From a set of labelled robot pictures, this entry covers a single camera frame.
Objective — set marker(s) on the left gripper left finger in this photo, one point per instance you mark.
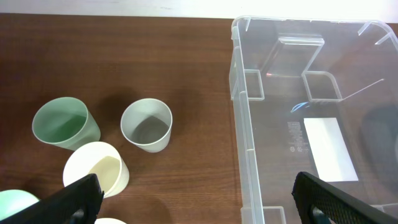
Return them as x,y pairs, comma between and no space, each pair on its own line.
77,203

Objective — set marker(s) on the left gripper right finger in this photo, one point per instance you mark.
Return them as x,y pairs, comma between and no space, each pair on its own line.
320,202

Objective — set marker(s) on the cream plastic cup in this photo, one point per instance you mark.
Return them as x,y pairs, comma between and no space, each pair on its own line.
98,158

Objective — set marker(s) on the green plastic cup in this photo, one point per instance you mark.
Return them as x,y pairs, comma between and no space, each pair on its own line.
65,122

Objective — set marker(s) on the grey plastic cup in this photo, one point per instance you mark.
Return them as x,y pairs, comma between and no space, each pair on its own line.
147,124

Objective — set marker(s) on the white small bowl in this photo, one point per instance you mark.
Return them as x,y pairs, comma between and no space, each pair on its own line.
108,221

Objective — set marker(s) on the green small bowl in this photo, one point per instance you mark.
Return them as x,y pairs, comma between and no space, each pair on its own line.
14,201

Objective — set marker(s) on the clear plastic storage bin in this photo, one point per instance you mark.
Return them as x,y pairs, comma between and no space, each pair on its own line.
318,97

